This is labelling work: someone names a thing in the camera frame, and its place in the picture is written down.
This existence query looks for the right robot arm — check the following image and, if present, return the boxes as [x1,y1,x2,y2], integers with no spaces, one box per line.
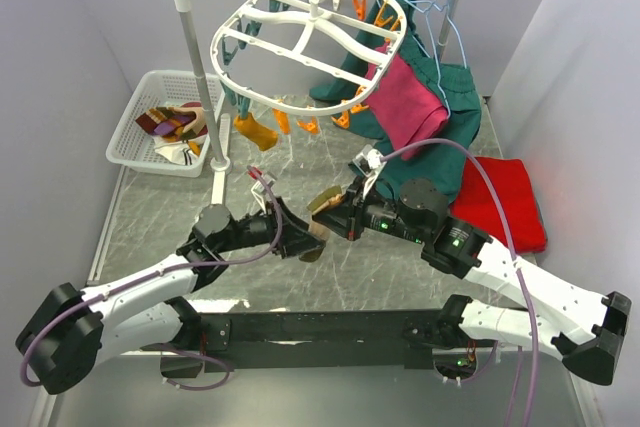
[308,178,631,386]

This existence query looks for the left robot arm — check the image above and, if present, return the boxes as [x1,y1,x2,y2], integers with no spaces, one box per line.
[15,198,326,395]

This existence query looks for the white plastic basket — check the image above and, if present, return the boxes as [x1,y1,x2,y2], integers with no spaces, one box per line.
[106,70,209,178]

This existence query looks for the light blue wire hanger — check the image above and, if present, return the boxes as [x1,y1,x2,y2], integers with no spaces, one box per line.
[402,0,469,118]

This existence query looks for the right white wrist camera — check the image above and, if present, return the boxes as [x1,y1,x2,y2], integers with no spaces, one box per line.
[351,144,386,198]

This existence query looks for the pink garment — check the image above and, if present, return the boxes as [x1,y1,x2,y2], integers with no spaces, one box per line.
[365,54,449,150]

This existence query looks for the white sock black stripes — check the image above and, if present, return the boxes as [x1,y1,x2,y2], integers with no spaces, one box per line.
[154,141,201,166]

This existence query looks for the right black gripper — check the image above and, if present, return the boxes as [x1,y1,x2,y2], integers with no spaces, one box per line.
[312,175,427,243]

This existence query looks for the maroon orange striped sock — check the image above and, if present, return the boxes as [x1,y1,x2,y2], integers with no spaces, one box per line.
[135,102,208,142]

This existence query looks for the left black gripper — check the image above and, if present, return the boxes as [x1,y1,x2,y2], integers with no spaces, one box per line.
[216,196,325,257]

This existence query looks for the white round clip hanger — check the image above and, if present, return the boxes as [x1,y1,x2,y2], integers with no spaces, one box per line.
[208,0,409,118]

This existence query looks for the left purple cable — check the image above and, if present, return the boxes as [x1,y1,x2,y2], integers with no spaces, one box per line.
[18,166,284,392]

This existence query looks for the yellow sock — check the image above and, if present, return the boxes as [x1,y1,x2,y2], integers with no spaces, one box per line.
[234,114,278,151]

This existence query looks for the orange clothespin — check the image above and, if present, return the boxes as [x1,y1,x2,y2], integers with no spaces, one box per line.
[296,117,320,135]
[273,109,290,135]

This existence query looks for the red folded cloth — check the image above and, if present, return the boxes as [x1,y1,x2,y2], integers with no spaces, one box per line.
[451,157,547,254]

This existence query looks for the green garment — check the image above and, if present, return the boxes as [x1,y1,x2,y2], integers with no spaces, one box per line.
[308,0,485,203]

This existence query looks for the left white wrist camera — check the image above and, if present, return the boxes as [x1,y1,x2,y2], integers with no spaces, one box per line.
[248,166,276,212]

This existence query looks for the black base bar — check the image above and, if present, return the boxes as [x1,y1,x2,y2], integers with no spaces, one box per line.
[165,294,471,369]

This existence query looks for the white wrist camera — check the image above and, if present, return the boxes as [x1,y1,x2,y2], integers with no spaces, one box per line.
[351,144,386,198]
[248,166,276,212]

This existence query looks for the beige sock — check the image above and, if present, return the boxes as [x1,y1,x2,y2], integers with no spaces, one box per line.
[299,185,343,263]

